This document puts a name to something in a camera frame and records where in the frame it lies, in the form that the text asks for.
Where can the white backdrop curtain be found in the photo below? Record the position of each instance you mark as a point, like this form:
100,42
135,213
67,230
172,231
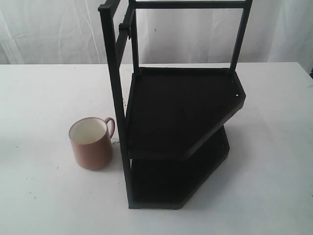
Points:
70,32

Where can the black sliding hook upper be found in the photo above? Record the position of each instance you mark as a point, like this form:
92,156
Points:
125,28

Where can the pink ceramic mug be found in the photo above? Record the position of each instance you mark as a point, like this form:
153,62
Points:
90,140

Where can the clear tape piece on table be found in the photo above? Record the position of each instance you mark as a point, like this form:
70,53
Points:
115,141

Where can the black two-tier shelf rack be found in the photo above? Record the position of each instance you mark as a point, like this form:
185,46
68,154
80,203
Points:
170,120

